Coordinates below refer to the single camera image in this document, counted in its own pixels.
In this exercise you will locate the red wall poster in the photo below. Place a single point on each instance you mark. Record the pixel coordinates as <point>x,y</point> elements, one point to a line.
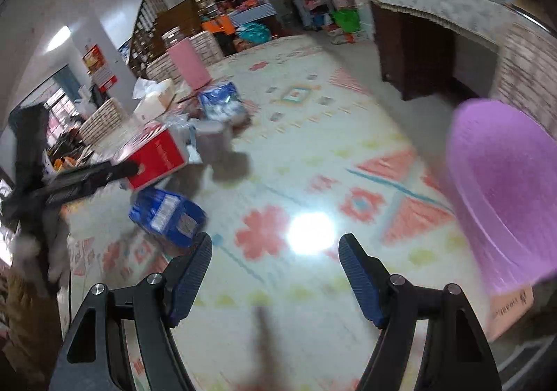
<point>99,67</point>

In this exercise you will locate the pink bottle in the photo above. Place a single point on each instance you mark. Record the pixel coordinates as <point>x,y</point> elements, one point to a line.
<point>188,62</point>

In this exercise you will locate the clear plastic wrap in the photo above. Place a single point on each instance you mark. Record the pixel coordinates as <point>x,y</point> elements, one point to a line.
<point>179,119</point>

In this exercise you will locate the plaid cushioned chair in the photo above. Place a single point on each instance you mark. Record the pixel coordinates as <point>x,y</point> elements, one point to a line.
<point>528,69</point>
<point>104,119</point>
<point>204,49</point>

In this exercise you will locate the cardboard box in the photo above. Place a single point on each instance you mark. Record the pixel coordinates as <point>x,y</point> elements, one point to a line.
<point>509,312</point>

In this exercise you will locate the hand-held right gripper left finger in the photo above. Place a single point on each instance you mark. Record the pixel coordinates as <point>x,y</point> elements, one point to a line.
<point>193,273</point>

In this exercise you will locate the green bag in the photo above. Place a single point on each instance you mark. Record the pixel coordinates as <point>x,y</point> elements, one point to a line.
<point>347,20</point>

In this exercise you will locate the person's left hand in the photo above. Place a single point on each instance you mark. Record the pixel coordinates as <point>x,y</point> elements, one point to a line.
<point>55,247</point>

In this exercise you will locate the lace sideboard cloth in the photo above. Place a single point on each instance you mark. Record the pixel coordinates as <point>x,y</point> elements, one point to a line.
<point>435,4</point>

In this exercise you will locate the purple plastic basket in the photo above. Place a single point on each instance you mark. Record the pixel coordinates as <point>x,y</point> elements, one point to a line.
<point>500,182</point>

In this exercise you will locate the red packet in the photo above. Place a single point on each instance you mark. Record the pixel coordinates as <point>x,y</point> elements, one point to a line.
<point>159,158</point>

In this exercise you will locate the wooden staircase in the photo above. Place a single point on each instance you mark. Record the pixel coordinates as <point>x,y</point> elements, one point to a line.
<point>152,25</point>

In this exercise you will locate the white tissue box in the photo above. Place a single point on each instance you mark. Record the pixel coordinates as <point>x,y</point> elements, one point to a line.
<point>153,102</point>

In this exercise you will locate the dark wooden sideboard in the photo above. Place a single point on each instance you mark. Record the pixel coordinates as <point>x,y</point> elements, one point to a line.
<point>417,52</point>

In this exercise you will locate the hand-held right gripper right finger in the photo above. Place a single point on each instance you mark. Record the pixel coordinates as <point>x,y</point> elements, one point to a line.
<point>359,278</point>

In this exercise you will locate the blue and white packet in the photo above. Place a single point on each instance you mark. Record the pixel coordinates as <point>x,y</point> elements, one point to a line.
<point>223,103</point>

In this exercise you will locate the grey cup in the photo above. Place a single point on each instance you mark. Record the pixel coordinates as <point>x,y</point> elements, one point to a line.
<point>212,141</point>

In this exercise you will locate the cluttered shelf cart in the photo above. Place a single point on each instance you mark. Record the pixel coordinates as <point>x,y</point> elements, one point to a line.
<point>310,4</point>

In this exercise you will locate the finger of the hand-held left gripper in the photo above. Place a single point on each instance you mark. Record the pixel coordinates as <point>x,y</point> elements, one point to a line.
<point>93,178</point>

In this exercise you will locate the blue box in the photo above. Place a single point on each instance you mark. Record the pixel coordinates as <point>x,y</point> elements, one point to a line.
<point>167,215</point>

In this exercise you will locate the patterned tablecloth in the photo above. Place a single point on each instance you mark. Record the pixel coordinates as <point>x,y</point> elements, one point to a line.
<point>313,156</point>

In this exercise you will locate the orange box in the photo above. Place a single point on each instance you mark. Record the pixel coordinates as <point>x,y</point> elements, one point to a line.
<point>217,25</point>

